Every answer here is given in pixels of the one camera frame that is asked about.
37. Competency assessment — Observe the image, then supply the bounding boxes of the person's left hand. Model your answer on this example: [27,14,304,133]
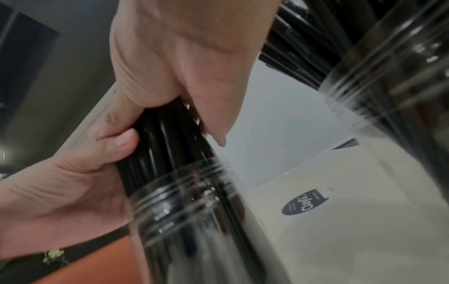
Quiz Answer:
[0,128,141,262]

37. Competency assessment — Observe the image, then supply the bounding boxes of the person's right hand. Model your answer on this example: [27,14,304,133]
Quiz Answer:
[89,0,281,147]

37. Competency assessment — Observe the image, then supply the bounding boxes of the bundle of black straws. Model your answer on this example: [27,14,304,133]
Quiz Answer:
[259,0,390,90]
[115,97,278,284]

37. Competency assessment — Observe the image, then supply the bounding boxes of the clear plastic jar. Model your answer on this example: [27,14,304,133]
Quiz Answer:
[125,157,283,284]
[317,0,449,202]

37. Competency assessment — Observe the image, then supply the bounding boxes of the small yellow flowers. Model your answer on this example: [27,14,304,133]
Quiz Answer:
[42,248,67,264]

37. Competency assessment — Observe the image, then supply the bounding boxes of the orange sheet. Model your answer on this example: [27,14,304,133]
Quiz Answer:
[29,232,150,284]

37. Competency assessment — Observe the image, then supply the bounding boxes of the dark cabinet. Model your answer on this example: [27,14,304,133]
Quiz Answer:
[0,2,61,113]

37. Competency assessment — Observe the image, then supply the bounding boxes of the dark round sticker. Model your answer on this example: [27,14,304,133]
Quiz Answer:
[281,188,334,217]

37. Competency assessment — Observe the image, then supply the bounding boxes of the cream cardboard box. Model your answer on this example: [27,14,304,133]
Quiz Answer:
[246,133,449,284]

